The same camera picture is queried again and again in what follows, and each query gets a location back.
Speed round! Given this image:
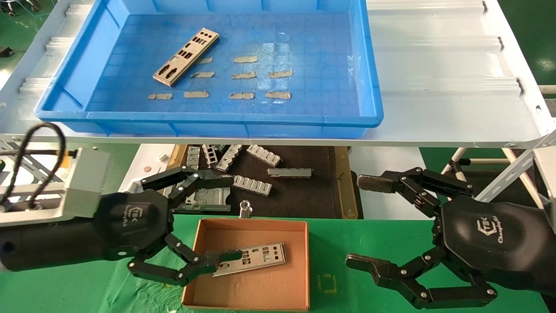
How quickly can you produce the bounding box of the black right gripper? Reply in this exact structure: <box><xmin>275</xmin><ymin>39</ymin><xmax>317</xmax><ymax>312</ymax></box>
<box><xmin>345</xmin><ymin>167</ymin><xmax>556</xmax><ymax>310</ymax></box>

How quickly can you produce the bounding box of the dark work mat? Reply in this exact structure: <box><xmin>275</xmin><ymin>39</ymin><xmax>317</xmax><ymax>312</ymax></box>
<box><xmin>174</xmin><ymin>146</ymin><xmax>348</xmax><ymax>219</ymax></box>

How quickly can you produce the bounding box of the large grey metal bracket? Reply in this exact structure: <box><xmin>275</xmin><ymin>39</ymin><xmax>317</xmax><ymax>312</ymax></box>
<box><xmin>172</xmin><ymin>176</ymin><xmax>232</xmax><ymax>213</ymax></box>

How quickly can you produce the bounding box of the green table cloth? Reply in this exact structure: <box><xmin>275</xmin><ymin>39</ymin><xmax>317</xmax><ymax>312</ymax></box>
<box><xmin>0</xmin><ymin>216</ymin><xmax>550</xmax><ymax>313</ymax></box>

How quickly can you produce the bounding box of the grey metal bar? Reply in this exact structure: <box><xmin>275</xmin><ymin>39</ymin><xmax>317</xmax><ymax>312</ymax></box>
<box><xmin>267</xmin><ymin>168</ymin><xmax>313</xmax><ymax>179</ymax></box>

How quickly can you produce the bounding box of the grey slotted metal part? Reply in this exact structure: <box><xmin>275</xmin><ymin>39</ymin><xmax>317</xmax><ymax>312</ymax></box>
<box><xmin>246</xmin><ymin>145</ymin><xmax>283</xmax><ymax>167</ymax></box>
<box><xmin>232</xmin><ymin>175</ymin><xmax>273</xmax><ymax>196</ymax></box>
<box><xmin>185</xmin><ymin>147</ymin><xmax>201</xmax><ymax>171</ymax></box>
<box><xmin>215</xmin><ymin>145</ymin><xmax>244</xmax><ymax>173</ymax></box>
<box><xmin>202</xmin><ymin>145</ymin><xmax>219</xmax><ymax>169</ymax></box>

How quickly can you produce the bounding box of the beige tube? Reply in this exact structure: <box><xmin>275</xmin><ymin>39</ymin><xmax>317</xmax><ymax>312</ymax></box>
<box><xmin>470</xmin><ymin>158</ymin><xmax>522</xmax><ymax>166</ymax></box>

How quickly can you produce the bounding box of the blue plastic tray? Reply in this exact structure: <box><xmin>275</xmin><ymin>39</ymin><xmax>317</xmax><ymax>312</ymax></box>
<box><xmin>35</xmin><ymin>0</ymin><xmax>384</xmax><ymax>139</ymax></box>

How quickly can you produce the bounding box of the black camera cable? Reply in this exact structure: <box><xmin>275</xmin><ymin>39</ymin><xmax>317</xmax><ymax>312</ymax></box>
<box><xmin>0</xmin><ymin>123</ymin><xmax>79</xmax><ymax>206</ymax></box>

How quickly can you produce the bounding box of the silver camera mount bracket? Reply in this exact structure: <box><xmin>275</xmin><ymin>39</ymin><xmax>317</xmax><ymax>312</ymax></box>
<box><xmin>0</xmin><ymin>180</ymin><xmax>76</xmax><ymax>226</ymax></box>

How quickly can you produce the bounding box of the silver perforated shield plate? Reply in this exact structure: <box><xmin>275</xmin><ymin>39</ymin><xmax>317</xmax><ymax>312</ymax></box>
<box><xmin>212</xmin><ymin>242</ymin><xmax>287</xmax><ymax>277</ymax></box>
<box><xmin>152</xmin><ymin>27</ymin><xmax>220</xmax><ymax>87</ymax></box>

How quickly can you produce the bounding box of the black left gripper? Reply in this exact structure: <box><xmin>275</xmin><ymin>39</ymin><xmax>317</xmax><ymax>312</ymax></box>
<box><xmin>93</xmin><ymin>166</ymin><xmax>243</xmax><ymax>287</ymax></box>

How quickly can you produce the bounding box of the long white tube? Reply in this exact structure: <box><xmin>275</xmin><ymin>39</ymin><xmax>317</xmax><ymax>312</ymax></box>
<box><xmin>503</xmin><ymin>148</ymin><xmax>546</xmax><ymax>210</ymax></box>

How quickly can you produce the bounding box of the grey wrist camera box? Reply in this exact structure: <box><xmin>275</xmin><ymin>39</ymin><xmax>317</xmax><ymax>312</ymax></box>
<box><xmin>65</xmin><ymin>147</ymin><xmax>112</xmax><ymax>218</ymax></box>

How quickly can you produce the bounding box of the black chair base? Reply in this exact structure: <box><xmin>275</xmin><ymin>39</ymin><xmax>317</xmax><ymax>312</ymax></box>
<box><xmin>0</xmin><ymin>0</ymin><xmax>42</xmax><ymax>17</ymax></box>

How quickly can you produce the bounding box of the white slotted angle bar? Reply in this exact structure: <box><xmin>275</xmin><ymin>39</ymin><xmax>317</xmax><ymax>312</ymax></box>
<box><xmin>0</xmin><ymin>140</ymin><xmax>72</xmax><ymax>183</ymax></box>
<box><xmin>476</xmin><ymin>130</ymin><xmax>556</xmax><ymax>203</ymax></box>

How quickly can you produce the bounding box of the brown cardboard box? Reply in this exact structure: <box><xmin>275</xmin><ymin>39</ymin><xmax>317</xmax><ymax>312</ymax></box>
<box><xmin>182</xmin><ymin>217</ymin><xmax>310</xmax><ymax>312</ymax></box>

